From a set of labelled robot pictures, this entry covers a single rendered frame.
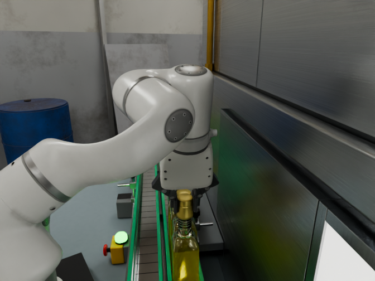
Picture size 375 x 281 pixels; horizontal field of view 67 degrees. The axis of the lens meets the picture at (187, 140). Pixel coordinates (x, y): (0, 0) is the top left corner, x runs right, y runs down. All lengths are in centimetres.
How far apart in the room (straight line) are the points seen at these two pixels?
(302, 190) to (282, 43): 24
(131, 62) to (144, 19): 59
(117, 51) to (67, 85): 69
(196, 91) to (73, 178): 20
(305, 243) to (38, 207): 33
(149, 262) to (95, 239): 39
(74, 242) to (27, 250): 84
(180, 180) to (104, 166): 21
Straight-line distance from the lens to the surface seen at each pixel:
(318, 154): 36
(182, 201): 58
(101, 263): 112
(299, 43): 45
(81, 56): 354
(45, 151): 39
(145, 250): 94
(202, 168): 52
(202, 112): 44
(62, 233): 131
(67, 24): 353
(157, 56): 374
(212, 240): 97
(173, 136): 36
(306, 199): 38
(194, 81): 41
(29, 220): 41
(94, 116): 366
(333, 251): 36
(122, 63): 353
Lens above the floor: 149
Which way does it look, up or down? 19 degrees down
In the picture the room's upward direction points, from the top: straight up
